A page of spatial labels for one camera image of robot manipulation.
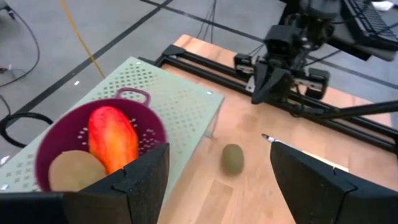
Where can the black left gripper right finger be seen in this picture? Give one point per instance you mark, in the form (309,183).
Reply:
(326,202)

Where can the yellow fruit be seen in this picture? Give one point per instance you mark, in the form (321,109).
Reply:
(232,159)

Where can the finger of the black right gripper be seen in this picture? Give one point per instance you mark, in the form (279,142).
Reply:
(261,84)
(280,82)

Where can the pale green perforated metal shelf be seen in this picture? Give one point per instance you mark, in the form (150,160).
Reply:
(174,102)

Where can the large red orange mango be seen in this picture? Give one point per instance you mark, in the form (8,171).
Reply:
(112,140)

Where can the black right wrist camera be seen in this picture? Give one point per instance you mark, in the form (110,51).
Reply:
(281,42)

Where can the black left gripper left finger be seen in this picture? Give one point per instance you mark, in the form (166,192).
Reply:
(93,208)

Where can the purple plastic colander bowl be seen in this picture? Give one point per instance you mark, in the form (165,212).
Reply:
(66,130)

